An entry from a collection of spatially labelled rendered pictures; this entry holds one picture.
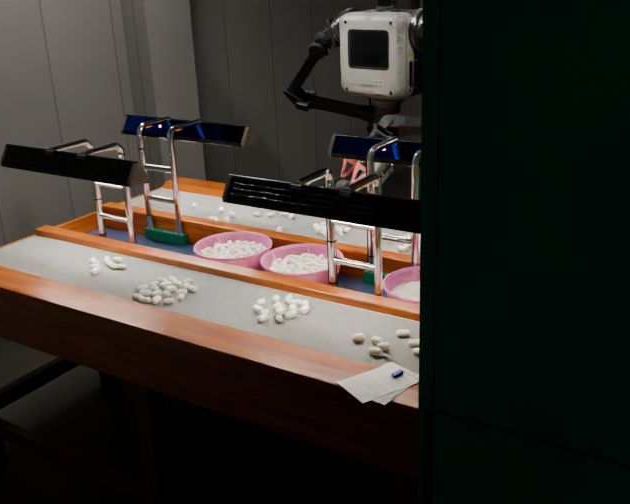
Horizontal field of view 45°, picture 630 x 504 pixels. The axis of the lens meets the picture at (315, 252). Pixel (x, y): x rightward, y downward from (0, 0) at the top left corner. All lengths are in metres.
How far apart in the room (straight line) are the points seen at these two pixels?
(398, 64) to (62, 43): 1.83
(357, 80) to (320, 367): 1.68
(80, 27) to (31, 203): 0.93
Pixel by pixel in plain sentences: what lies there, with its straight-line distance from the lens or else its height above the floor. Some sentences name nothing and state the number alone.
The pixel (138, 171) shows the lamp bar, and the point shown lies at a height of 1.08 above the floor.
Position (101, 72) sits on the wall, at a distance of 4.29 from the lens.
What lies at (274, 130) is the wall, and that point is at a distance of 5.19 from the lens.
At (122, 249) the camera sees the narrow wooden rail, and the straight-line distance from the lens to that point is 2.68.
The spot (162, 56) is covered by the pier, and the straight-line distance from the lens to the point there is 4.26.
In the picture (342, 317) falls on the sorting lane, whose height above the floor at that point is 0.74.
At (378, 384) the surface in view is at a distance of 1.73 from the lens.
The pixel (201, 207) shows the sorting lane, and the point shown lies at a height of 0.74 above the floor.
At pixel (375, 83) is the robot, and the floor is 1.18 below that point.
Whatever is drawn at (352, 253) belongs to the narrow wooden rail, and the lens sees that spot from 2.49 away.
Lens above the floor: 1.66
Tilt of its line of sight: 21 degrees down
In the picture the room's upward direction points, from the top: 2 degrees counter-clockwise
